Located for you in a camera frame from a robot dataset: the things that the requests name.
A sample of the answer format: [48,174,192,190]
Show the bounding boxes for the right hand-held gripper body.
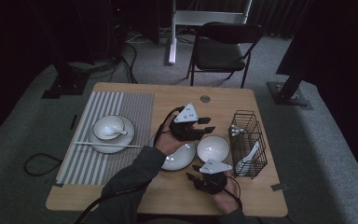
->
[193,159,233,196]

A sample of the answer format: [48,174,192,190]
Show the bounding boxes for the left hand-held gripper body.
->
[168,103,205,142]

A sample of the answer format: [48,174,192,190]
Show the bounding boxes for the black wire basket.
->
[227,109,269,180]

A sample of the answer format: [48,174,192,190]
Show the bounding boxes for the white plate black rim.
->
[88,115,136,155]
[148,133,198,173]

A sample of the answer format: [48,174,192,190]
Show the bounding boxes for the white ceramic spoon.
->
[101,125,129,137]
[235,141,261,175]

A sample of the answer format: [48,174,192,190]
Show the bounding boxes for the white bowl black rim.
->
[92,115,126,141]
[196,135,231,166]

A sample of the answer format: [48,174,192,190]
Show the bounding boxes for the person's left hand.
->
[154,116,198,157]

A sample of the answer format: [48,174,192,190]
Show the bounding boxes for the person's right hand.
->
[213,175,244,217]

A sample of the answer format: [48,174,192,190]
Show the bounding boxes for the striped woven placemat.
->
[55,91,156,187]

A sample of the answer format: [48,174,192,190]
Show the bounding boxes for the black folding chair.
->
[186,21,265,89]

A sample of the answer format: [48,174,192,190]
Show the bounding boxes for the grey tape piece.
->
[270,183,288,192]

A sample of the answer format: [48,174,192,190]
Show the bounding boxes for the black stand with bolted base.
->
[266,69,313,111]

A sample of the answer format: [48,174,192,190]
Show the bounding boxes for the black equipment tower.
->
[106,0,129,62]

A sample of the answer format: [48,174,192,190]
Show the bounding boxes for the black stand with square base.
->
[41,59,90,100]

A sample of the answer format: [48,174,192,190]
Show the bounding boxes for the left hand-held gripper cable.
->
[74,105,185,224]

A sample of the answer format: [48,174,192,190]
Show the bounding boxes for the hand-held gripper cable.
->
[74,105,185,224]
[226,175,242,209]

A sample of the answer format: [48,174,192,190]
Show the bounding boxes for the right hand-held gripper cable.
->
[226,175,242,209]

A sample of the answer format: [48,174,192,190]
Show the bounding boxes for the bundle of black cables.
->
[87,40,139,85]

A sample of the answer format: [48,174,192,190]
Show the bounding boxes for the white desk frame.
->
[167,0,254,65]

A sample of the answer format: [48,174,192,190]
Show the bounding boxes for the black cable on floor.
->
[23,153,63,177]

